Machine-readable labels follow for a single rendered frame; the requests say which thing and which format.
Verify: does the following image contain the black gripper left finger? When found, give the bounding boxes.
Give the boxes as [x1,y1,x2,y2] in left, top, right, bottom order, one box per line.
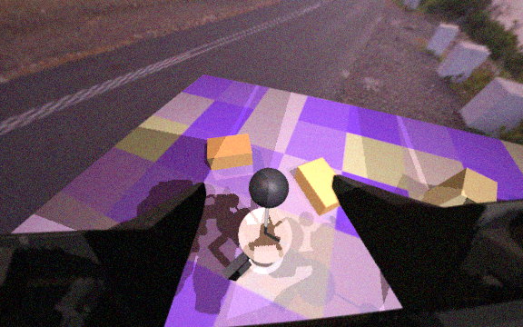
[0,183,206,327]

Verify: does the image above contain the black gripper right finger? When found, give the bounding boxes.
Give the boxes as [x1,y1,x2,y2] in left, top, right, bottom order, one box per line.
[332,174,523,308]

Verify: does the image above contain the glass coffee press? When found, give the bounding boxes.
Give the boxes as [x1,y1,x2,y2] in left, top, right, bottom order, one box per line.
[223,168,292,281]

